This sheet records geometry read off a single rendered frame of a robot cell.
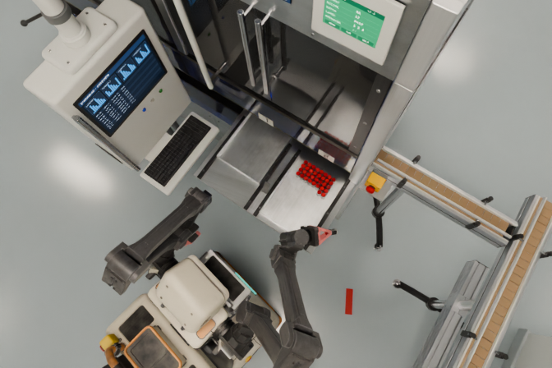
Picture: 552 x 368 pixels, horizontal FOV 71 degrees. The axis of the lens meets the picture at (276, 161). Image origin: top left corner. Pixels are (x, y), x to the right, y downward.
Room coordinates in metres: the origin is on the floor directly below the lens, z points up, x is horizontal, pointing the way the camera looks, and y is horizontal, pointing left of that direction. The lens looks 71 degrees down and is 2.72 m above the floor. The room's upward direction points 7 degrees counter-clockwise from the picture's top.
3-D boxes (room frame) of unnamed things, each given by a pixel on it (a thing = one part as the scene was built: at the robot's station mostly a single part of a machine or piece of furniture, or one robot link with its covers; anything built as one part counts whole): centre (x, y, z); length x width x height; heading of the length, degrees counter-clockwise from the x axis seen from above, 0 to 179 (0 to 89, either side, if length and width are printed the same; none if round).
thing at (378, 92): (0.53, -0.32, 1.40); 0.04 x 0.01 x 0.80; 49
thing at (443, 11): (0.51, -0.38, 1.05); 0.06 x 0.06 x 2.10; 49
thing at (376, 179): (0.45, -0.44, 1.00); 0.08 x 0.07 x 0.07; 139
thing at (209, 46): (0.95, 0.16, 1.51); 0.47 x 0.01 x 0.59; 49
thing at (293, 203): (0.44, -0.10, 0.90); 0.34 x 0.26 x 0.04; 139
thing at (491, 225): (0.38, -0.75, 0.92); 0.69 x 0.16 x 0.16; 49
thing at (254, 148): (0.75, 0.08, 0.90); 0.34 x 0.26 x 0.04; 139
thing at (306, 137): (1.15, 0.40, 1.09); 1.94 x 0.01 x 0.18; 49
